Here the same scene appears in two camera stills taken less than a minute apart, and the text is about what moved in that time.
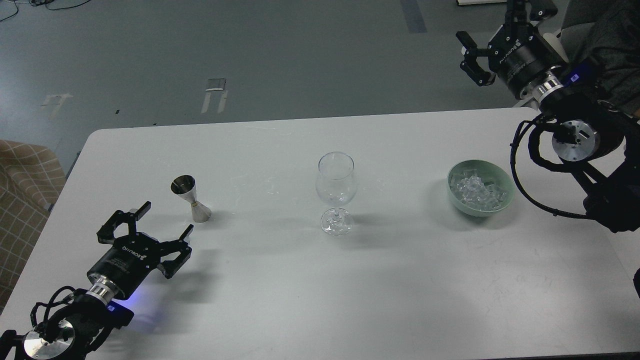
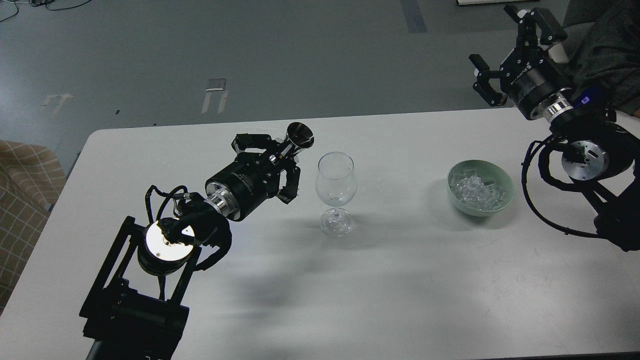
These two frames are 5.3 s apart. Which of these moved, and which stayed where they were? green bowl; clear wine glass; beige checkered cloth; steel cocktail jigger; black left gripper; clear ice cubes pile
Moved: steel cocktail jigger; black left gripper
Stayed: clear wine glass; green bowl; clear ice cubes pile; beige checkered cloth
